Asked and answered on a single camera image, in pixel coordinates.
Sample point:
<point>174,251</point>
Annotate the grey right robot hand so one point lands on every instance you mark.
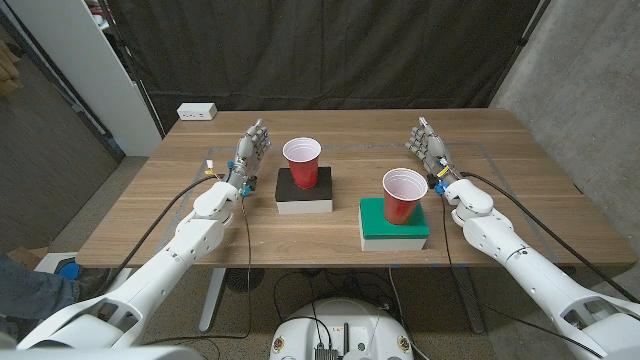
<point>434,150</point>

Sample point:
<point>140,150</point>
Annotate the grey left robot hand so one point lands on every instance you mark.
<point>245,160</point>

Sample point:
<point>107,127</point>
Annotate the red plastic cup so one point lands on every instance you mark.
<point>399,210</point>
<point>304,172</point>

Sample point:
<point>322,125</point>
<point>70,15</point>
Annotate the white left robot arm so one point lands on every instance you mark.
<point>165,270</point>

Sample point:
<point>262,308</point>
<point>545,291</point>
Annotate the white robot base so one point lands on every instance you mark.
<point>300,330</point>

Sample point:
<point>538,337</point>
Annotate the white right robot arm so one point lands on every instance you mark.
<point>540,275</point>

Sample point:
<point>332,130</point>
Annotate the black-topped white block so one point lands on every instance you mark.
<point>290,192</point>

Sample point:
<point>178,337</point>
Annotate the green-topped white block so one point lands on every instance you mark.
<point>375,225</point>

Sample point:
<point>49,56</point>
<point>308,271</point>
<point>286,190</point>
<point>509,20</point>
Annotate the white power outlet box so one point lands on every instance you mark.
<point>196,111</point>

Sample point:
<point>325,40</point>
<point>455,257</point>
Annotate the grey tape outline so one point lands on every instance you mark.
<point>350,146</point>

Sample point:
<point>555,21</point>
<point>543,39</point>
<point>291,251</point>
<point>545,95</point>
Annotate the round black fan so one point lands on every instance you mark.
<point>245,279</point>

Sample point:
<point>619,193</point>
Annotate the black backdrop curtain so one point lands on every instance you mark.
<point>320,50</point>

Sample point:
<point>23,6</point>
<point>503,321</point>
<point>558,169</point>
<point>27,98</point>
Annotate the black backdrop stand pole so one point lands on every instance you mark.
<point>520,42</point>
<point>132,65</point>

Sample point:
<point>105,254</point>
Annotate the white table leg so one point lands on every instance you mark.
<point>212,300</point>

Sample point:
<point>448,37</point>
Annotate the grey table leg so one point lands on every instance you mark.
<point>470,305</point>

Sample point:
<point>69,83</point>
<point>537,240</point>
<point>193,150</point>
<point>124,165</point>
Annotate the white cabinet panel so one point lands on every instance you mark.
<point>90,60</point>

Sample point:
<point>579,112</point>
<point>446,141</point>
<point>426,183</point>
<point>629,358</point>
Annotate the blue and black foot pedal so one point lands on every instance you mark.
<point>69,271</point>

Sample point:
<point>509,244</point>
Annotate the brown cardboard box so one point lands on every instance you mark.
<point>27,257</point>

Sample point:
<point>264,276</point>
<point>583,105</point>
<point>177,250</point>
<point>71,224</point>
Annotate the person's leg in jeans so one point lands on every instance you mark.
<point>30,290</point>

